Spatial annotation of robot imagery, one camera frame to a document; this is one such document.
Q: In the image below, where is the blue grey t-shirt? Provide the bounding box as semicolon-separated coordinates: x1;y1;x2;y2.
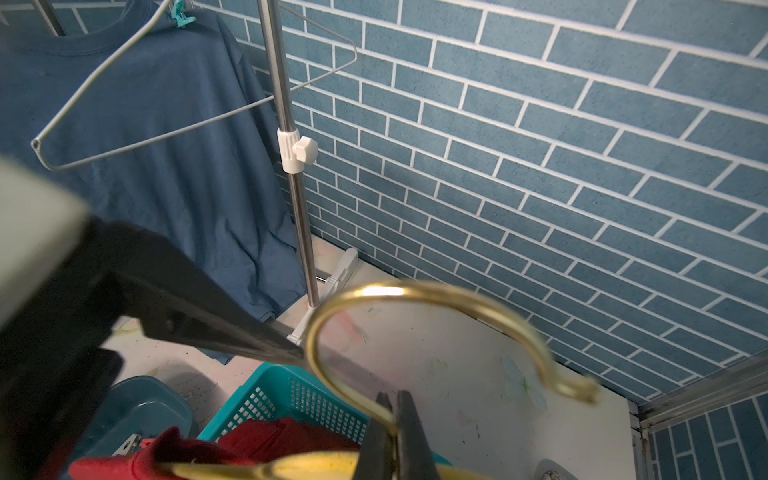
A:
1;26;306;326

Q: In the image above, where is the white wire hanger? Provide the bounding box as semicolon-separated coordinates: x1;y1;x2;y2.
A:
31;0;359;173

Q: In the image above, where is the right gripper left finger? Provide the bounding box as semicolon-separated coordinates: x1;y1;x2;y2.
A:
352;419;396;480

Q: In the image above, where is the patterned pouch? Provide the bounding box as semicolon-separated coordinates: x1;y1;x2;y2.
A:
532;459;577;480

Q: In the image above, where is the red t-shirt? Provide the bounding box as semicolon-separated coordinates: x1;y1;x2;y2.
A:
68;417;359;479

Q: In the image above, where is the teal plastic basket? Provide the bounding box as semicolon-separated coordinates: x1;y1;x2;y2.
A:
199;363;462;479

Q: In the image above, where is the grey clothespin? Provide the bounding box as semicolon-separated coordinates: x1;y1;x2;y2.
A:
112;433;142;456

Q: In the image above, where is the yellow plastic hanger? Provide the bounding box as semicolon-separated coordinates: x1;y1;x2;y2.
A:
160;281;600;479

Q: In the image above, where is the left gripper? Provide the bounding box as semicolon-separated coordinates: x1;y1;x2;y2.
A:
1;221;304;479

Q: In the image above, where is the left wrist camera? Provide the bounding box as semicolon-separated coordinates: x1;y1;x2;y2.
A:
1;158;91;326

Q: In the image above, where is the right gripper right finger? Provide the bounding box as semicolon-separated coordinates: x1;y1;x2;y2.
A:
395;390;440;480

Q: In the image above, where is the dark teal tray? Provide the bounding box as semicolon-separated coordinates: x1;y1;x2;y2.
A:
68;376;196;464

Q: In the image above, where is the metal clothes rack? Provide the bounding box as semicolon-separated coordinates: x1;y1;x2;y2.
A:
30;1;358;346

